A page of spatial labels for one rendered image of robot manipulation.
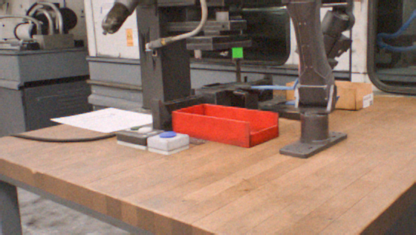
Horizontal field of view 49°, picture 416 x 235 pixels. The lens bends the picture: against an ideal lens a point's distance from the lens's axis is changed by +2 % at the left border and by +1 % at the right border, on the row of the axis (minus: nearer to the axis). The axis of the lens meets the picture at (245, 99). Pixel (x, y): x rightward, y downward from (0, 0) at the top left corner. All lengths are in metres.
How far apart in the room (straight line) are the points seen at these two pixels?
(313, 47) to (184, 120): 0.39
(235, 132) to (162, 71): 0.51
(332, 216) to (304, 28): 0.40
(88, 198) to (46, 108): 3.52
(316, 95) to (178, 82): 0.65
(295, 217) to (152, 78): 0.93
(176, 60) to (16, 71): 2.90
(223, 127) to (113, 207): 0.35
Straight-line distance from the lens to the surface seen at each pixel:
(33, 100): 4.32
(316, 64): 0.95
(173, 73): 1.49
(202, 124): 1.08
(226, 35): 1.32
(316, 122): 0.98
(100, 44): 3.11
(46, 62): 4.34
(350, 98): 1.39
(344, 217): 0.68
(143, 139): 1.04
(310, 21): 0.90
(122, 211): 0.79
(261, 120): 1.11
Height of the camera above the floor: 1.19
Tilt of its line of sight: 10 degrees down
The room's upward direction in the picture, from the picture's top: 2 degrees counter-clockwise
